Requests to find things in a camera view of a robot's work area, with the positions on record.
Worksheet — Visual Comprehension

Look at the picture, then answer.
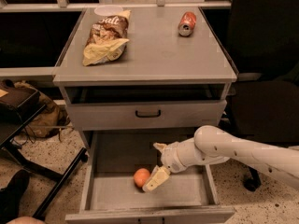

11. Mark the grey drawer cabinet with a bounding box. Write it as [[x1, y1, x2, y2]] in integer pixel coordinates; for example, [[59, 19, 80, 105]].
[[52, 6, 238, 224]]

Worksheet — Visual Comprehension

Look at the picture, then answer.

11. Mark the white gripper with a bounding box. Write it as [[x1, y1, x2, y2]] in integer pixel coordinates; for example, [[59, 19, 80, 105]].
[[142, 142, 187, 192]]

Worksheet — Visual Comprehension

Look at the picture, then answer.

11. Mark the black office chair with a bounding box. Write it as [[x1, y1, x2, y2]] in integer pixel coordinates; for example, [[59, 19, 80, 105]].
[[218, 0, 299, 192]]

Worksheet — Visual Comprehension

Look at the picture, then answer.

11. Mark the black drawer handle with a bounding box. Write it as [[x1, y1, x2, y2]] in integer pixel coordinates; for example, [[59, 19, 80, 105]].
[[135, 109, 162, 119]]

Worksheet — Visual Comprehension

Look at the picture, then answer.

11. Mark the red soda can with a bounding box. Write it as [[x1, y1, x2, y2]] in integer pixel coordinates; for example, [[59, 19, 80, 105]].
[[178, 11, 196, 36]]

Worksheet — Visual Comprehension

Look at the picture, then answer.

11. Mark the orange fruit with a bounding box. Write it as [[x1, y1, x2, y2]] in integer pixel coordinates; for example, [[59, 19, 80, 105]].
[[134, 168, 150, 188]]

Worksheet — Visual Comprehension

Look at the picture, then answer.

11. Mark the black side table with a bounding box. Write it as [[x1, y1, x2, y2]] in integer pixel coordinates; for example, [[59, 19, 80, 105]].
[[0, 80, 88, 219]]

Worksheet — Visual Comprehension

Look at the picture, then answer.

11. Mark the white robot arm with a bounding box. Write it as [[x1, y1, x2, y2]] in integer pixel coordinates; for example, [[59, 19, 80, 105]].
[[142, 125, 299, 192]]

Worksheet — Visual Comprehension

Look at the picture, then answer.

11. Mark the brown backpack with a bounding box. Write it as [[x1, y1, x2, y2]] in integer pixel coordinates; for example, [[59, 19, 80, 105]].
[[14, 81, 69, 138]]

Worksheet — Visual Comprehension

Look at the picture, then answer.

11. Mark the person hand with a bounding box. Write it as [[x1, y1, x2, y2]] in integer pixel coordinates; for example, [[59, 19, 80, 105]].
[[5, 217, 47, 224]]

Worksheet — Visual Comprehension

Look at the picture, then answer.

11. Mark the closed top drawer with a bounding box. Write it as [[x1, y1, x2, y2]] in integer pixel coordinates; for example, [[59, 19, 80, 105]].
[[67, 100, 226, 131]]

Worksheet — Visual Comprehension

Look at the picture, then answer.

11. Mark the white plastic lid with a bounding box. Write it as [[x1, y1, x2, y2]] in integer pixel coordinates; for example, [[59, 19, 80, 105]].
[[94, 5, 123, 16]]

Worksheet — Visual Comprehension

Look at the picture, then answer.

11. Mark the chips bag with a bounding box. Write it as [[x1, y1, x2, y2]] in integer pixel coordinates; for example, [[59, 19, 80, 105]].
[[82, 10, 131, 66]]

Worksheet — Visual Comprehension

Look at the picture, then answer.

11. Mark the black shoe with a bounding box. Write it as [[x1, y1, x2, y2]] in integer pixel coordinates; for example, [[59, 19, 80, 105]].
[[0, 170, 30, 224]]

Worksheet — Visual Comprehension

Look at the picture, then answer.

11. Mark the open middle drawer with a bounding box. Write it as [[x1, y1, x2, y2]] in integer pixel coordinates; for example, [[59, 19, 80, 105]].
[[65, 128, 235, 224]]

